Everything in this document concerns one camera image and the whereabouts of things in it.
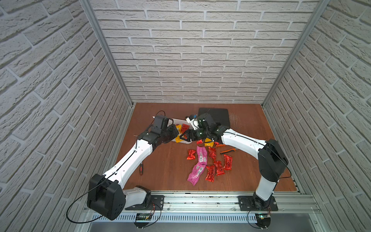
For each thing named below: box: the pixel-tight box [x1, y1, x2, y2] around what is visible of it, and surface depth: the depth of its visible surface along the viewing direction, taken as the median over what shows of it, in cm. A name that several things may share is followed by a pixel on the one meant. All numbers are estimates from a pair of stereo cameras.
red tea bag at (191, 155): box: [186, 148, 196, 160], surface depth 89 cm
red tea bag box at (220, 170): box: [213, 160, 226, 177], surface depth 85 cm
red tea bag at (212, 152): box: [208, 146, 217, 162], surface depth 91 cm
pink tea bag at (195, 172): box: [187, 161, 207, 187], surface depth 83 cm
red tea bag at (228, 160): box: [223, 154, 233, 171], surface depth 89 cm
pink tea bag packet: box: [196, 145, 208, 166], surface depth 89 cm
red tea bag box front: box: [204, 164, 215, 183], surface depth 83 cm
